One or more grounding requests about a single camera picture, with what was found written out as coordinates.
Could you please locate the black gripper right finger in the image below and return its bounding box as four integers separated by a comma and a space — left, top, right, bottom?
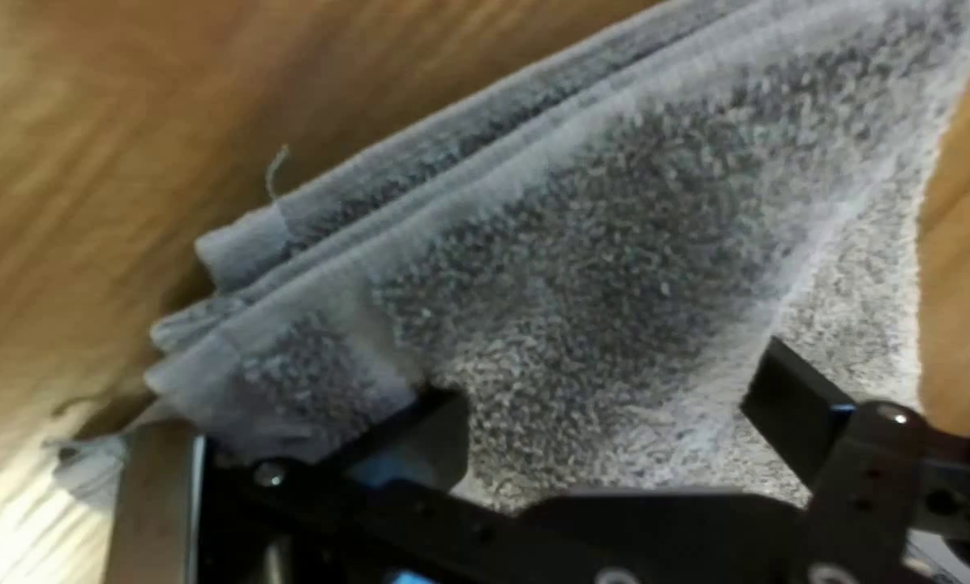
735, 333, 866, 505

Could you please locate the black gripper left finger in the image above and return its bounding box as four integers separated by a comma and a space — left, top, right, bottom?
337, 382, 472, 495

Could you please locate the grey towel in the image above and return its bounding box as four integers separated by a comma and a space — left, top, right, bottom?
48, 0, 970, 521

